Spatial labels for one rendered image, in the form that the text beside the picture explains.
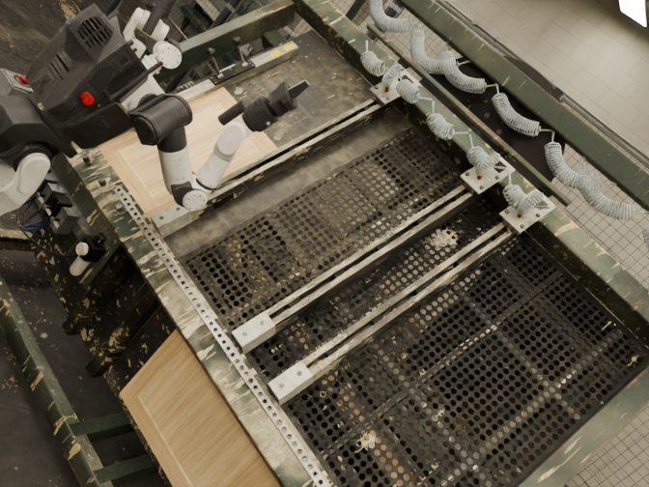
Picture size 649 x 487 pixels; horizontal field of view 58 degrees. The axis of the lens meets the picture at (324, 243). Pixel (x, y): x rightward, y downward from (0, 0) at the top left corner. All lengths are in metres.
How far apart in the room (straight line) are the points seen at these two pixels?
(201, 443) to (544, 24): 6.08
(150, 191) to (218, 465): 1.01
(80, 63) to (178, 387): 1.17
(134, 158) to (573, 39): 5.59
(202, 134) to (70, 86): 0.75
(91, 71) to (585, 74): 5.84
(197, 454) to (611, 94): 5.66
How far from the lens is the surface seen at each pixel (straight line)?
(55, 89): 1.81
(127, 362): 2.48
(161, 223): 2.09
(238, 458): 2.16
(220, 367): 1.86
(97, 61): 1.74
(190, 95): 2.51
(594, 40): 7.11
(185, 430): 2.28
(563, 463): 1.93
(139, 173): 2.31
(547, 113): 2.66
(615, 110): 6.79
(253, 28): 2.83
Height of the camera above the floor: 1.82
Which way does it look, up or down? 16 degrees down
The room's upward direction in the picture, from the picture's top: 43 degrees clockwise
